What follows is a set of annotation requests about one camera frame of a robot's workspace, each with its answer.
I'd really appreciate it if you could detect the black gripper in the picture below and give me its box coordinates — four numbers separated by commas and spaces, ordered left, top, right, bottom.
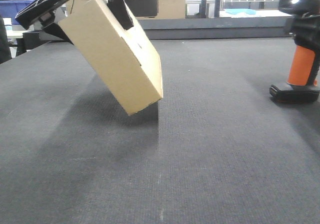
15, 0, 134, 44

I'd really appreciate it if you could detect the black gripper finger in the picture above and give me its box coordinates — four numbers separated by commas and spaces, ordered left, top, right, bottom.
284, 14, 320, 47

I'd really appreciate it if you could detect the orange black barcode scanner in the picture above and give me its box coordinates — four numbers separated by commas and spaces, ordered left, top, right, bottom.
269, 0, 320, 103

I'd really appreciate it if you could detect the brown cardboard box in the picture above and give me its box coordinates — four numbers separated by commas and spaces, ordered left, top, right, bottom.
58, 0, 163, 115

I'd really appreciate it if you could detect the blue storage bin background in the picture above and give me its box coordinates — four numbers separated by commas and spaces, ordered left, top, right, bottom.
0, 0, 35, 25

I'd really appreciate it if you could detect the dark grey conveyor mat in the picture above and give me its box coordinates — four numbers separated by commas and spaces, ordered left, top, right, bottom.
0, 38, 320, 224

